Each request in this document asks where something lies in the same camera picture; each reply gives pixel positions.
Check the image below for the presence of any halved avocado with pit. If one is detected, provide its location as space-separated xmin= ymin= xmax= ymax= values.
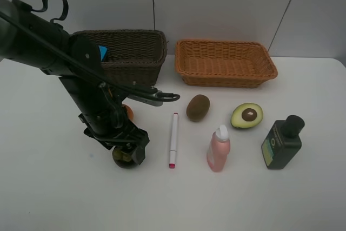
xmin=230 ymin=103 xmax=263 ymax=129

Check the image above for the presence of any dark brown wicker basket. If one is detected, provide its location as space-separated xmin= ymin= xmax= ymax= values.
xmin=73 ymin=29 xmax=167 ymax=86

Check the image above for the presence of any orange bread bun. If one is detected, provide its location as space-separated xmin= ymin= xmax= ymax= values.
xmin=123 ymin=104 xmax=134 ymax=121

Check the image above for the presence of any pink lotion bottle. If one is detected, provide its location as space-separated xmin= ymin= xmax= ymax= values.
xmin=207 ymin=125 xmax=230 ymax=172

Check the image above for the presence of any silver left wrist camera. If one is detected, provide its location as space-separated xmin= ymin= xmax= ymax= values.
xmin=127 ymin=85 xmax=163 ymax=107

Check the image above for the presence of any dark green bottle black cap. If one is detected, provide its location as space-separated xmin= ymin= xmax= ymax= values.
xmin=261 ymin=115 xmax=305 ymax=170

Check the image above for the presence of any brown kiwi fruit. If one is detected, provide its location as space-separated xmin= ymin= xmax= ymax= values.
xmin=186 ymin=94 xmax=210 ymax=122

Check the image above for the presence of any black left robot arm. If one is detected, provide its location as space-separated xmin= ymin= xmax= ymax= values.
xmin=1 ymin=0 xmax=149 ymax=168

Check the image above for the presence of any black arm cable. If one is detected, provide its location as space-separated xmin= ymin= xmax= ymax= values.
xmin=0 ymin=10 xmax=181 ymax=103

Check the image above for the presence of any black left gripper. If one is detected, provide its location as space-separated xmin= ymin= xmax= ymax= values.
xmin=78 ymin=111 xmax=149 ymax=165

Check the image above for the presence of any blue whiteboard eraser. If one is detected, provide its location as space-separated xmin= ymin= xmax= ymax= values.
xmin=98 ymin=45 xmax=108 ymax=62

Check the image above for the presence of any dark mangosteen fruit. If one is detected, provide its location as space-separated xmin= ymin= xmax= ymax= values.
xmin=112 ymin=147 xmax=137 ymax=169

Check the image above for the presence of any white pink-tipped marker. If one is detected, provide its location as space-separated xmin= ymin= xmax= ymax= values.
xmin=169 ymin=113 xmax=178 ymax=169

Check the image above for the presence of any orange wicker basket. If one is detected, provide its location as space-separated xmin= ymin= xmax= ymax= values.
xmin=175 ymin=39 xmax=278 ymax=88

